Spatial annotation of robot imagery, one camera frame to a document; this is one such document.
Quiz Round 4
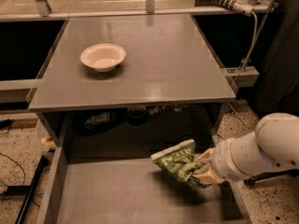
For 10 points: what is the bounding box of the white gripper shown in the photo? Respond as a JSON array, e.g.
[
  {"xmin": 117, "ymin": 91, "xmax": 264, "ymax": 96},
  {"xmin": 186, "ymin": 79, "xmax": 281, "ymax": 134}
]
[{"xmin": 192, "ymin": 138, "xmax": 241, "ymax": 184}]

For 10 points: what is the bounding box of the green jalapeno chip bag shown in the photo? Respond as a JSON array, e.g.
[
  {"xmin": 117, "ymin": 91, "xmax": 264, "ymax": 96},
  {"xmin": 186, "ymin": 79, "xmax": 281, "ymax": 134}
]
[{"xmin": 150, "ymin": 139, "xmax": 208, "ymax": 189}]

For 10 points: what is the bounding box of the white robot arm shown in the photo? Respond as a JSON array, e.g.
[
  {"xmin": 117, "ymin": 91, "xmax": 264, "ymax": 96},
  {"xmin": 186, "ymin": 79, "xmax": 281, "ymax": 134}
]
[{"xmin": 192, "ymin": 113, "xmax": 299, "ymax": 184}]

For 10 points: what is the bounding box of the grey cabinet with top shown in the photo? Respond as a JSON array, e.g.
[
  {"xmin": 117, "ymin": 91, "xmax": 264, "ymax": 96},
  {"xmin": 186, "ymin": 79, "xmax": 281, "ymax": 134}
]
[{"xmin": 30, "ymin": 14, "xmax": 235, "ymax": 150}]

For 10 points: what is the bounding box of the open grey top drawer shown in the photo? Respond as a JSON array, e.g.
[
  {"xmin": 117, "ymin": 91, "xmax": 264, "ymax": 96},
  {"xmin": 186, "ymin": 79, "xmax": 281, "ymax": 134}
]
[{"xmin": 36, "ymin": 114, "xmax": 252, "ymax": 224}]

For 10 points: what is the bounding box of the black office chair base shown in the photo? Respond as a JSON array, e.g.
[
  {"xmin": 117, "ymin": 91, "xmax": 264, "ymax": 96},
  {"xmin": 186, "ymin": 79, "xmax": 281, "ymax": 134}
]
[{"xmin": 244, "ymin": 169, "xmax": 299, "ymax": 187}]

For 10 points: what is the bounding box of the white paper bowl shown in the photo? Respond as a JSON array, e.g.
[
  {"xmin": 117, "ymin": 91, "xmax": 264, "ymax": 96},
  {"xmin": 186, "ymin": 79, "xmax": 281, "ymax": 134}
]
[{"xmin": 80, "ymin": 44, "xmax": 126, "ymax": 73}]

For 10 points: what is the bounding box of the black floor bar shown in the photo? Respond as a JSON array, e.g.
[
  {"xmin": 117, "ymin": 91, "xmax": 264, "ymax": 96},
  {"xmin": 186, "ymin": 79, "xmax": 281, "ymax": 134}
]
[{"xmin": 15, "ymin": 156, "xmax": 49, "ymax": 224}]

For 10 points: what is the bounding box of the white power strip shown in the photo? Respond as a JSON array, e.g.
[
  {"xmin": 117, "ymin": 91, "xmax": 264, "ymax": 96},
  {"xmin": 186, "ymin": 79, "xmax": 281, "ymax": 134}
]
[{"xmin": 210, "ymin": 0, "xmax": 254, "ymax": 16}]

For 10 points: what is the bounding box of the white power cable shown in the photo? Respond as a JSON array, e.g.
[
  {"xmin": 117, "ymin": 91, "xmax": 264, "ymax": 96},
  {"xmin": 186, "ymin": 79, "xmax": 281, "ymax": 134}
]
[{"xmin": 232, "ymin": 11, "xmax": 259, "ymax": 82}]

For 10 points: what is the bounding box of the black floor cable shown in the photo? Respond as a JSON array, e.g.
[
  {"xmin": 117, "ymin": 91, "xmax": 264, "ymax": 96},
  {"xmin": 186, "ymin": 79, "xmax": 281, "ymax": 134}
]
[{"xmin": 0, "ymin": 151, "xmax": 27, "ymax": 187}]

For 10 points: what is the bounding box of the metal rail frame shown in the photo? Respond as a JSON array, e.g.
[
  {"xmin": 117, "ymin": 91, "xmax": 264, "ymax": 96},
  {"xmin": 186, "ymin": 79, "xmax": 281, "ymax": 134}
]
[{"xmin": 0, "ymin": 0, "xmax": 279, "ymax": 22}]

